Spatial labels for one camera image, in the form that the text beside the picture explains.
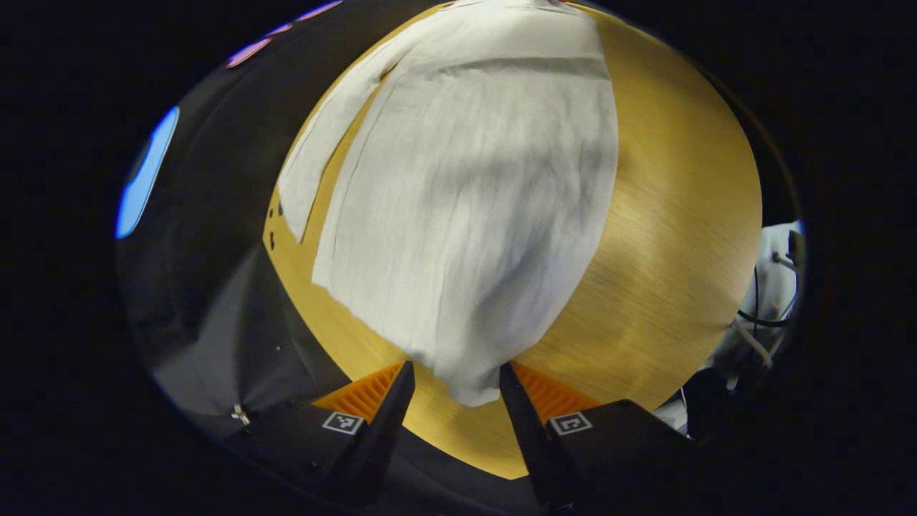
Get black backdrop cloth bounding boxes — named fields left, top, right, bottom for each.
left=115, top=0, right=431, bottom=459

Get white jeans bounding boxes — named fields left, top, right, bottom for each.
left=276, top=0, right=621, bottom=408

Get black cable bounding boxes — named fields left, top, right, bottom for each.
left=736, top=265, right=797, bottom=329

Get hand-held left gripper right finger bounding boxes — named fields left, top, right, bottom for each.
left=499, top=361, right=710, bottom=514

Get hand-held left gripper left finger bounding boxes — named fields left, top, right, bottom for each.
left=244, top=360, right=417, bottom=507

